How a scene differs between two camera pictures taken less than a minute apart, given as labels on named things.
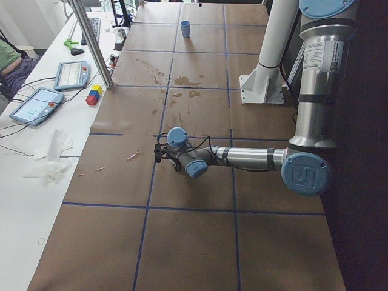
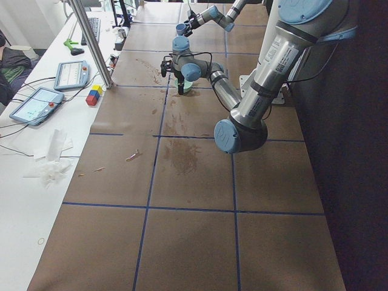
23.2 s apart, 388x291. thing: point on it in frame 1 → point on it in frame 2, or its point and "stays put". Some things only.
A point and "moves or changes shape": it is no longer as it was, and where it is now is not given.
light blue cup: x=185 y=28 moves or changes shape
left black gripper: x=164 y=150 → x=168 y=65
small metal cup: x=122 y=33 stays put
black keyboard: x=96 y=25 stays put
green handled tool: x=74 y=51 stays put
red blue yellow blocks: x=94 y=95 stays put
